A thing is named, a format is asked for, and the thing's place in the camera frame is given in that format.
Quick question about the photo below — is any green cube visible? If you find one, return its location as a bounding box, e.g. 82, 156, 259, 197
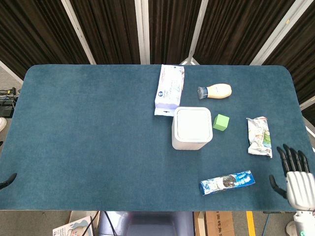
212, 114, 230, 131

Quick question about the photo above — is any blue cookie package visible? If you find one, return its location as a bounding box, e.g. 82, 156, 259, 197
198, 170, 256, 197

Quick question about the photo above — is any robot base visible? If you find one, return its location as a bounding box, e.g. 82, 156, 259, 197
98, 211, 195, 236

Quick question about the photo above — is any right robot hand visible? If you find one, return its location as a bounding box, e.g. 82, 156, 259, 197
269, 144, 315, 211

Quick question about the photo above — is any blue table mat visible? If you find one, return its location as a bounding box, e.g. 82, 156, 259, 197
0, 64, 315, 212

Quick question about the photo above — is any brown cardboard box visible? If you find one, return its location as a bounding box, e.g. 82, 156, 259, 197
194, 211, 235, 236

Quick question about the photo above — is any printed cardboard box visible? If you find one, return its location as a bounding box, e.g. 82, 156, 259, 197
52, 215, 95, 236

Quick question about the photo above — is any white tissue pack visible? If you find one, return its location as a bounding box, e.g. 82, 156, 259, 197
154, 64, 186, 117

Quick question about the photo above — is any cream squeeze bottle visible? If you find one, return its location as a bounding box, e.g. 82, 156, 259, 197
197, 83, 232, 100

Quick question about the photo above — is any white frame stand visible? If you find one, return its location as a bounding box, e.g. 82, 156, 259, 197
179, 0, 209, 65

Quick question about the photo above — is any black cable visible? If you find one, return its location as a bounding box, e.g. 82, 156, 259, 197
89, 210, 119, 236

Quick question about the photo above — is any crumpled white snack bag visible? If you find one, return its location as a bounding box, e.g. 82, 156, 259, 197
246, 116, 273, 159

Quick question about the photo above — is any white square container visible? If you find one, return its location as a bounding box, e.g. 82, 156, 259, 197
171, 106, 213, 150

